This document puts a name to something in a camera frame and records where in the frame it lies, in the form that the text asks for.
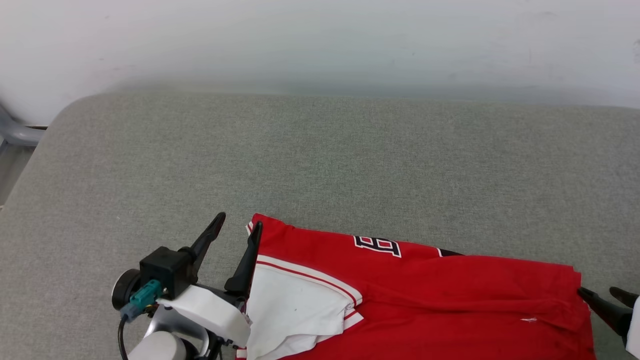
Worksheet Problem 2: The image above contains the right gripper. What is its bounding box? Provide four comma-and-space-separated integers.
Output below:
577, 286, 640, 358

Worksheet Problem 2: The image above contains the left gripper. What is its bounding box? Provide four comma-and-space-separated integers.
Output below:
157, 212, 264, 360

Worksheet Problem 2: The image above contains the red and white jersey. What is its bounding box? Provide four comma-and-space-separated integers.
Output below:
235, 213, 597, 360

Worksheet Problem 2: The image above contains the grey fabric sofa cushion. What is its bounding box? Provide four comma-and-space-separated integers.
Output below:
0, 91, 640, 360

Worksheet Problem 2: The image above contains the grey metal chair leg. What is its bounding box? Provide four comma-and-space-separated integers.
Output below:
0, 102, 47, 148

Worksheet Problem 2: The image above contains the teal cable connector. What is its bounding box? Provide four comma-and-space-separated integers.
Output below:
120, 280, 163, 321

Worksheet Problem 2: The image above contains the thin black cable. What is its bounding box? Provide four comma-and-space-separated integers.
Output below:
117, 317, 131, 360

